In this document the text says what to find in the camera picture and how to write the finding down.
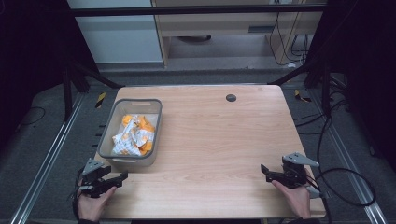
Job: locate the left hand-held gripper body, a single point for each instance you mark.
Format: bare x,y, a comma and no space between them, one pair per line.
93,179

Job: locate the grey plastic bin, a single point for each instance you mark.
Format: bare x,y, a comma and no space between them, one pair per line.
107,146

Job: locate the yellow black tape strip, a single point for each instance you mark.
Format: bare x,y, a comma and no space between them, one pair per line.
300,96
100,100

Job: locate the black metal stand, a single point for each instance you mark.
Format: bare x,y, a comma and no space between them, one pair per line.
326,90
67,93

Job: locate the dark round table grommet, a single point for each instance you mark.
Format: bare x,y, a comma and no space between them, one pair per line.
231,98

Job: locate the person's right hand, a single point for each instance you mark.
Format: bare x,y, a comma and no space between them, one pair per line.
294,199

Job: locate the white cabinet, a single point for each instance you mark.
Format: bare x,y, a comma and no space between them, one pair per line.
118,40

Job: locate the person's left hand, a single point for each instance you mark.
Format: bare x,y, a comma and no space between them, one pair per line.
93,205

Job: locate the metal floor rail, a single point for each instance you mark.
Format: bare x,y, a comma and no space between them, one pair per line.
46,158
345,158

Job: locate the black horizontal frame bar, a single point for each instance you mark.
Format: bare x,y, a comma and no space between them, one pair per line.
186,11

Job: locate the crumpled orange white wrapper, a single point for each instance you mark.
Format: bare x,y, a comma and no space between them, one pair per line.
134,137

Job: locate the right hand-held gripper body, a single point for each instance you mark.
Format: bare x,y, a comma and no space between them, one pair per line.
295,171

